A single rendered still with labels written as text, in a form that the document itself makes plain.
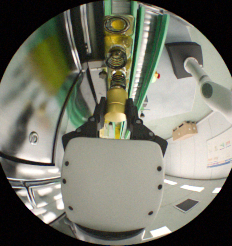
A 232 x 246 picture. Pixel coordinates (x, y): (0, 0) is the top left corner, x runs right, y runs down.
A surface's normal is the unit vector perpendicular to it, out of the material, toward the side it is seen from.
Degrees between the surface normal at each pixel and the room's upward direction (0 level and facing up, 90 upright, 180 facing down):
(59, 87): 90
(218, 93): 92
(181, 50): 1
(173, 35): 0
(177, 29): 0
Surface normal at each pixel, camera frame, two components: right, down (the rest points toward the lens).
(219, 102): -1.00, 0.01
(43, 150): 1.00, 0.04
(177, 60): -0.06, 0.92
